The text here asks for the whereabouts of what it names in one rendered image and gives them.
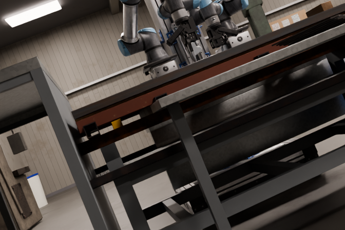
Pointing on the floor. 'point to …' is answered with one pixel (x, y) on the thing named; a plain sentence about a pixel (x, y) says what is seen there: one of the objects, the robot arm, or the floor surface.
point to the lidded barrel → (37, 190)
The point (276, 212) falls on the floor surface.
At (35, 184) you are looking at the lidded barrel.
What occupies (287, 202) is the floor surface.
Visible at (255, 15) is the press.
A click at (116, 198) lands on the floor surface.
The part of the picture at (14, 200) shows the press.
